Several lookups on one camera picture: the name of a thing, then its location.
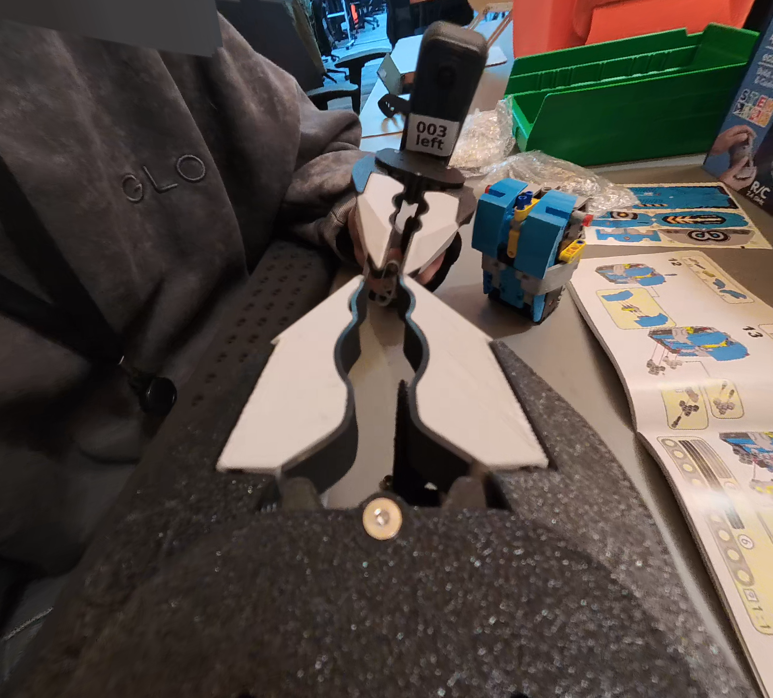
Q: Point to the dark toy kit box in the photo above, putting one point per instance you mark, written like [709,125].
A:
[749,124]

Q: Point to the green plastic bin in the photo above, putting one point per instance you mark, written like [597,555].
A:
[628,100]

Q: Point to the blue sticker sheet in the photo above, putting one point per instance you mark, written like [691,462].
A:
[676,218]

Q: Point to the person's left forearm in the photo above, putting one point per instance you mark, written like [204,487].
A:
[326,179]

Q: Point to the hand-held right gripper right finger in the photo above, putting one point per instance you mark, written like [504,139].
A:
[477,402]

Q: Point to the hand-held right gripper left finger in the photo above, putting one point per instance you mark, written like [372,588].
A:
[284,402]

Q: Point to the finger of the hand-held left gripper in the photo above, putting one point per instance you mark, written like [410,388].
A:
[374,215]
[438,221]

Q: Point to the grey desk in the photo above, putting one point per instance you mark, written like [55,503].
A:
[561,348]

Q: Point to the building instruction booklet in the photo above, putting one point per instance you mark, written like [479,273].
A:
[694,360]

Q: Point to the black office chair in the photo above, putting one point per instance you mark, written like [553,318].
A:
[356,70]

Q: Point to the grey blue toy robot body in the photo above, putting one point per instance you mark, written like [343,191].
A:
[525,251]

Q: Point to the small grey connector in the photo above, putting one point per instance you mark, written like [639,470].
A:
[383,284]

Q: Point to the person's left hand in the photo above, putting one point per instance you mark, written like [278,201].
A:
[356,239]

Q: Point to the clear bubble wrap bag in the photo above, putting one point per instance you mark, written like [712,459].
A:
[543,172]

